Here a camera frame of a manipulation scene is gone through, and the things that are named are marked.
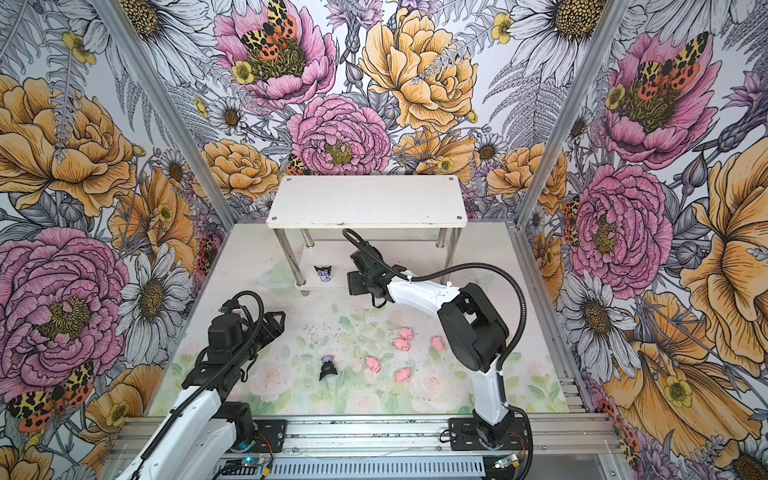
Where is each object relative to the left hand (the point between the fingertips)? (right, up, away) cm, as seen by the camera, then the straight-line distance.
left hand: (277, 328), depth 85 cm
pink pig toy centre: (+27, -9, -1) cm, 29 cm away
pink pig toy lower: (+35, -12, -2) cm, 37 cm away
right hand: (+22, +10, +8) cm, 26 cm away
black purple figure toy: (+15, -11, -2) cm, 18 cm away
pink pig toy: (+35, -5, +3) cm, 36 cm away
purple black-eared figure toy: (+11, +15, +8) cm, 20 cm away
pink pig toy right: (+45, -5, +4) cm, 46 cm away
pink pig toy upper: (+36, -3, +5) cm, 37 cm away
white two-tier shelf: (+15, +29, -11) cm, 35 cm away
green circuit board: (-1, -27, -13) cm, 31 cm away
